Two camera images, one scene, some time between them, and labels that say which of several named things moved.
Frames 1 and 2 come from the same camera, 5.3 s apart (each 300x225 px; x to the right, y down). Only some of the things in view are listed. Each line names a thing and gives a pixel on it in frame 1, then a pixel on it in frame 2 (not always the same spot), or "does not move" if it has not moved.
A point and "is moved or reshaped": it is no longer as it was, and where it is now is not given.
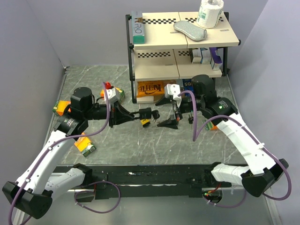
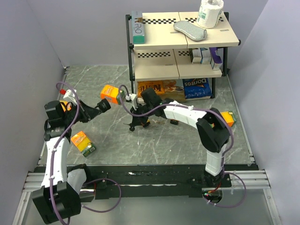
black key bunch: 155,115 is moved or reshaped
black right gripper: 171,123 -> 138,121
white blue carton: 206,56 does not move
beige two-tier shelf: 176,47 does not move
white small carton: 197,56 does not move
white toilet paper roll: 209,13 does not move
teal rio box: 138,30 does not move
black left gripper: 116,111 -> 87,112
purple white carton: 216,54 does not move
